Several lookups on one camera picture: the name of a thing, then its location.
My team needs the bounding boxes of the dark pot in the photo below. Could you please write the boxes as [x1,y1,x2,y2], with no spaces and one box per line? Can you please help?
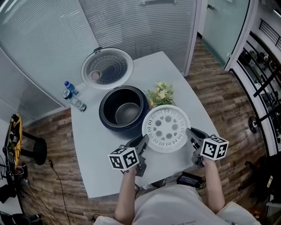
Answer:
[102,87,144,129]

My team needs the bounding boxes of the black round wheel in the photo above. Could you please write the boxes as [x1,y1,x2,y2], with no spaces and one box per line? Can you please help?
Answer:
[249,116,259,134]

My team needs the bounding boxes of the black metal rack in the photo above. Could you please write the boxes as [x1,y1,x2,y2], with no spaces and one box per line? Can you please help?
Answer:
[229,18,281,154]

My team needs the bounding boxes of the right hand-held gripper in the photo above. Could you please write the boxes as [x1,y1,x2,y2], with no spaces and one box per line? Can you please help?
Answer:
[186,127,229,170]

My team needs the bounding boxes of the black device with cables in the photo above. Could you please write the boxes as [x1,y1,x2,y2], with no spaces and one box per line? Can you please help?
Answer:
[3,116,22,175]

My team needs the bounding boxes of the person's left forearm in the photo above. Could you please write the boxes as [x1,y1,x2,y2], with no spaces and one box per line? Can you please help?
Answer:
[114,170,137,221]

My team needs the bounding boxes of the dark grey bag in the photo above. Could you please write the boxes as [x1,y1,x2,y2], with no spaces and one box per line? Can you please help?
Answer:
[0,210,42,225]

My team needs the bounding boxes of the blue drink bottle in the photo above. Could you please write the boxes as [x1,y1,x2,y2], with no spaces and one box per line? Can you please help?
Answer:
[64,80,80,97]

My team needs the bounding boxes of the clear water bottle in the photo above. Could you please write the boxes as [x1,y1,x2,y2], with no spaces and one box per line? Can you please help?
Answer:
[63,89,87,113]

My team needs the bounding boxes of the person's right forearm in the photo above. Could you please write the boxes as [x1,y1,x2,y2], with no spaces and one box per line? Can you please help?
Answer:
[202,159,226,214]

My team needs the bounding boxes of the black standing fan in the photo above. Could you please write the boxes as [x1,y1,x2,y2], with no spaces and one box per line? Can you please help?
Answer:
[0,153,17,204]

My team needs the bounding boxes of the round yellow side table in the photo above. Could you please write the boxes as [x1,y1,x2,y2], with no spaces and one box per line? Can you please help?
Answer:
[3,113,48,167]

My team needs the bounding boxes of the yellow artificial flower bunch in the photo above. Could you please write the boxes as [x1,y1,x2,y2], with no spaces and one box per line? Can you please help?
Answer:
[146,81,176,108]

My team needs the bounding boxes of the person's white shirt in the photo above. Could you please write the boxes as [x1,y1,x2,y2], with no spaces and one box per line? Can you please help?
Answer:
[93,184,257,225]

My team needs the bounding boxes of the black waist device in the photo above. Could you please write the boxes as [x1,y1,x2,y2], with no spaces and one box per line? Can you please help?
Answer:
[176,171,204,189]

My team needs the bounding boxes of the dark blue rice cooker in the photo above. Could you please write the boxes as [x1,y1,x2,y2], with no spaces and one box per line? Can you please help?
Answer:
[80,47,152,139]

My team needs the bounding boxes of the person's light trousers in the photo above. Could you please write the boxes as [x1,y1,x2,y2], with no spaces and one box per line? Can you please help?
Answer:
[162,178,178,187]

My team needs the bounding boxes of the white steamer tray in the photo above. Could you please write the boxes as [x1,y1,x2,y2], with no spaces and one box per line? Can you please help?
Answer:
[141,105,191,154]

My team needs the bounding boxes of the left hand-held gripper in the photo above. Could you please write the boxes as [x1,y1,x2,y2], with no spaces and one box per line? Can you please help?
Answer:
[107,134,150,178]

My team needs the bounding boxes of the black equipment with yellow tag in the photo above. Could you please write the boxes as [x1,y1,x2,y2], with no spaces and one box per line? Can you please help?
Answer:
[238,153,281,205]

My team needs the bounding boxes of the white paper notice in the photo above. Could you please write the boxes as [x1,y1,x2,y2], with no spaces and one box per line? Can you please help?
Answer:
[141,0,177,4]

